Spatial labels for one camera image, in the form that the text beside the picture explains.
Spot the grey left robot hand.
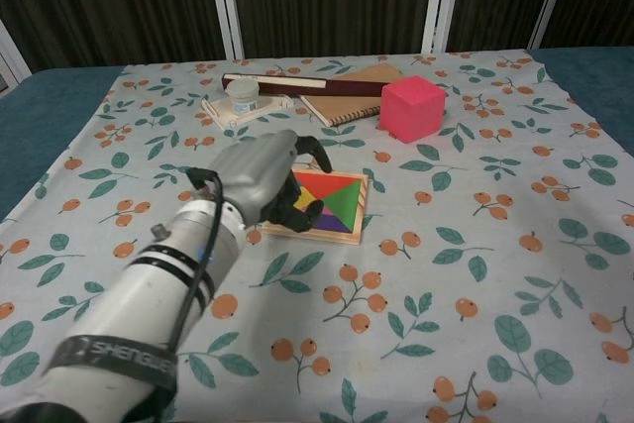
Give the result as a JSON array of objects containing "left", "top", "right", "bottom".
[{"left": 207, "top": 129, "right": 335, "bottom": 236}]

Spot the purple parallelogram tangram piece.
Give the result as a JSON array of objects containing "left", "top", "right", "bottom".
[{"left": 306, "top": 213, "right": 354, "bottom": 235}]

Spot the wooden tangram tray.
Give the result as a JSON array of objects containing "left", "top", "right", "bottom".
[{"left": 261, "top": 167, "right": 371, "bottom": 247}]

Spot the yellow square tangram piece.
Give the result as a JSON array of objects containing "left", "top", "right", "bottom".
[{"left": 295, "top": 186, "right": 323, "bottom": 212}]

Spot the orange large triangle piece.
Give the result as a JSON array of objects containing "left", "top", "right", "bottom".
[{"left": 292, "top": 170, "right": 359, "bottom": 195}]

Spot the green large triangle piece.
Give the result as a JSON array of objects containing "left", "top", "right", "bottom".
[{"left": 324, "top": 178, "right": 361, "bottom": 234}]

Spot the white plastic holder tray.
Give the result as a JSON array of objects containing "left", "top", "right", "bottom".
[{"left": 202, "top": 94, "right": 294, "bottom": 131}]

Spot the small white jar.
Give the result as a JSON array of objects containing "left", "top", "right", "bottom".
[{"left": 225, "top": 78, "right": 259, "bottom": 115}]

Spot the brown spiral notebook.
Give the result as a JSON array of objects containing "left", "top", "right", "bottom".
[{"left": 300, "top": 64, "right": 412, "bottom": 128}]

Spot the long dark red box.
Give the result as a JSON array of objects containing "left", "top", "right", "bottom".
[{"left": 220, "top": 72, "right": 393, "bottom": 98}]

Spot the pink cube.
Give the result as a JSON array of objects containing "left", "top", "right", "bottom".
[{"left": 378, "top": 74, "right": 446, "bottom": 145}]

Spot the floral patterned tablecloth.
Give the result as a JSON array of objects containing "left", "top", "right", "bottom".
[{"left": 0, "top": 49, "right": 634, "bottom": 423}]

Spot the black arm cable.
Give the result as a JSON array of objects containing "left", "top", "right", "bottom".
[{"left": 165, "top": 166, "right": 224, "bottom": 360}]

